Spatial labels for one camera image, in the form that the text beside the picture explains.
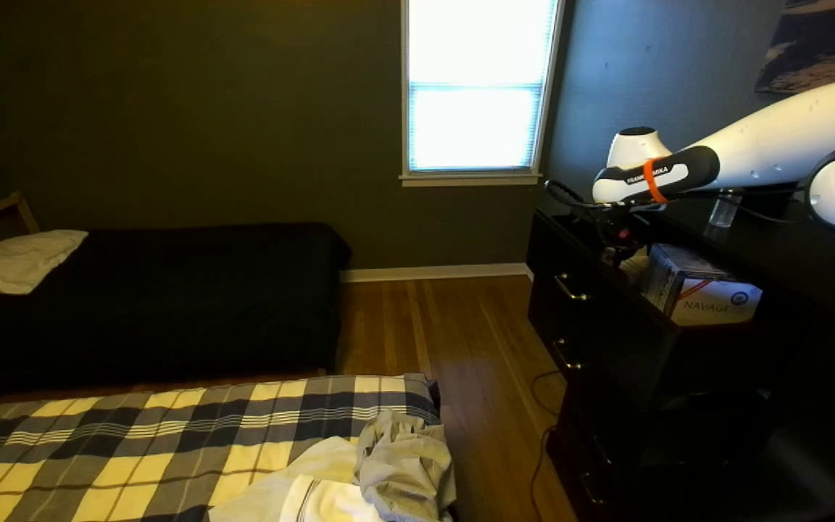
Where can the yellow black plaid blanket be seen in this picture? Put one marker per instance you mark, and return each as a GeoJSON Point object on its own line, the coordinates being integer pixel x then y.
{"type": "Point", "coordinates": [99, 446]}

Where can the white crumpled clothes pile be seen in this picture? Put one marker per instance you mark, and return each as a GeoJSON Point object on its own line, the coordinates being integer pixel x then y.
{"type": "Point", "coordinates": [389, 475]}

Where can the bright white-framed window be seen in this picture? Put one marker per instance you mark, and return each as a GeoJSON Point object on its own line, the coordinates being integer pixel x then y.
{"type": "Point", "coordinates": [476, 98]}

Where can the beige paper item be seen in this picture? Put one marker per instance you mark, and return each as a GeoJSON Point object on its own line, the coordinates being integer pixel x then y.
{"type": "Point", "coordinates": [638, 261]}

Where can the wall picture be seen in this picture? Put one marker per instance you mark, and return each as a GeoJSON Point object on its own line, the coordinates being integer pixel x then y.
{"type": "Point", "coordinates": [825, 44]}

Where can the white baseboard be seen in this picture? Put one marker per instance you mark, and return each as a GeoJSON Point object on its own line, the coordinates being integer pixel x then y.
{"type": "Point", "coordinates": [435, 273]}

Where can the white cardboard box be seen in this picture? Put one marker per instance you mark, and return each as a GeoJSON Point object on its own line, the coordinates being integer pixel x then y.
{"type": "Point", "coordinates": [727, 302]}

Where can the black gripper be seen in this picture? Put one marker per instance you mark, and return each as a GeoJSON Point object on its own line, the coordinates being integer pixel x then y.
{"type": "Point", "coordinates": [617, 234]}

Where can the white pillow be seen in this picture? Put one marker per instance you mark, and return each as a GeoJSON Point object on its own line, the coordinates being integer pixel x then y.
{"type": "Point", "coordinates": [13, 261]}

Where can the black dresser drawer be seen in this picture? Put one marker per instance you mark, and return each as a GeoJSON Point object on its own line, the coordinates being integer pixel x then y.
{"type": "Point", "coordinates": [593, 308]}

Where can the black covered bed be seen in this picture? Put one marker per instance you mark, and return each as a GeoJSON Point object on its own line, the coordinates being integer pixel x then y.
{"type": "Point", "coordinates": [196, 290]}

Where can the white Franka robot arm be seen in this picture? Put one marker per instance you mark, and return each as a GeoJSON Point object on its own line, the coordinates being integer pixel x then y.
{"type": "Point", "coordinates": [796, 135]}

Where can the black dresser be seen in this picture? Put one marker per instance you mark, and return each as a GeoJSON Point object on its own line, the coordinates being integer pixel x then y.
{"type": "Point", "coordinates": [825, 280]}

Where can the grey plastic packet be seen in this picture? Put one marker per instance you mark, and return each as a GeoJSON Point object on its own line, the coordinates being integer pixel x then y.
{"type": "Point", "coordinates": [673, 261]}

